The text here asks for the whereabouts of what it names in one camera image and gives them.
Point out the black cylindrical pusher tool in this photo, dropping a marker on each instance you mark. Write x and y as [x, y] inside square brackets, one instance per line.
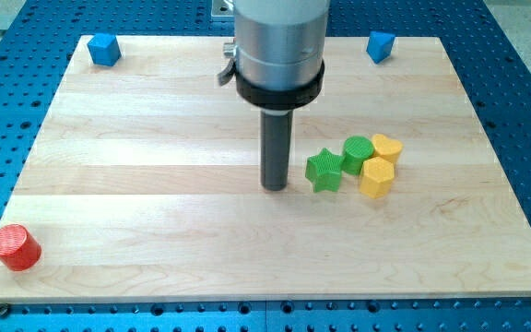
[275, 139]

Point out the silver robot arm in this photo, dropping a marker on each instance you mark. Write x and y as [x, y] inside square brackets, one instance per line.
[276, 60]

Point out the green star block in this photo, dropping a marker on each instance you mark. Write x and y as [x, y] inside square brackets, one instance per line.
[324, 171]

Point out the green cylinder block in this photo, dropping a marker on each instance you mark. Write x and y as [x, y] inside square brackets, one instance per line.
[356, 150]

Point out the yellow heart block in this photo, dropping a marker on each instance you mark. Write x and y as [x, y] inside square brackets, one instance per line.
[387, 148]

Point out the yellow hexagon block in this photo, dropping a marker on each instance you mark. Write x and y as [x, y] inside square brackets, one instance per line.
[376, 177]

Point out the blue block right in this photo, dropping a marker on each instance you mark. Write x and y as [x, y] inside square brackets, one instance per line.
[380, 45]

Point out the wooden board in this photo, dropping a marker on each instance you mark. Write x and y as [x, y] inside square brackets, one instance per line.
[143, 186]

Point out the blue cube block left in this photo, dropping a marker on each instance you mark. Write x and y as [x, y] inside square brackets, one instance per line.
[104, 49]

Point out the red cylinder block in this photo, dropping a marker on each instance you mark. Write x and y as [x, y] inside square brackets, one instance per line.
[18, 248]

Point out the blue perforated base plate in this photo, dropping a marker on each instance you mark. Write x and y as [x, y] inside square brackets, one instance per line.
[37, 47]

